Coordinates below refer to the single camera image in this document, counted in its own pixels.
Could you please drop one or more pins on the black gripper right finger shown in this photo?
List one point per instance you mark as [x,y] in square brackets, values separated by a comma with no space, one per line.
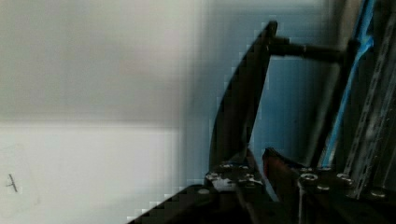
[309,195]

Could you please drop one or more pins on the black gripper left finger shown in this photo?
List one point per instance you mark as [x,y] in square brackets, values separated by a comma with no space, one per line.
[236,180]

